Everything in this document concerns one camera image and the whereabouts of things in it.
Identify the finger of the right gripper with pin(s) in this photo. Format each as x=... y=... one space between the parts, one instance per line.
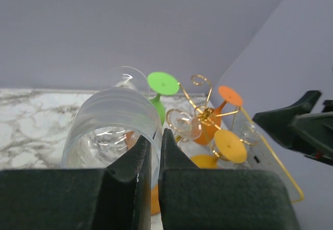
x=277 y=123
x=313 y=134

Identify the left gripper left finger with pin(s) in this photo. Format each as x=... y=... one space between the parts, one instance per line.
x=114 y=197

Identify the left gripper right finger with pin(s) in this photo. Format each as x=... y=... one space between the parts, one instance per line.
x=195 y=198

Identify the yellow plastic wine glass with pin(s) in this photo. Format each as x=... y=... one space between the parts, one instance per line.
x=227 y=146

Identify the orange plastic wine glass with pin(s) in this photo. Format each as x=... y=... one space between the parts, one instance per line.
x=213 y=117

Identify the clear wine glass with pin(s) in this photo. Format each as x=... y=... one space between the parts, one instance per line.
x=112 y=120
x=185 y=124

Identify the green plastic wine glass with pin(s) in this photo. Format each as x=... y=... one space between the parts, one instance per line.
x=163 y=84

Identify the clear glass tumbler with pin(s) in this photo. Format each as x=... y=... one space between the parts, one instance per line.
x=248 y=133

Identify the gold wire wine glass rack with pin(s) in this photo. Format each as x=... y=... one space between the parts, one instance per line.
x=199 y=112

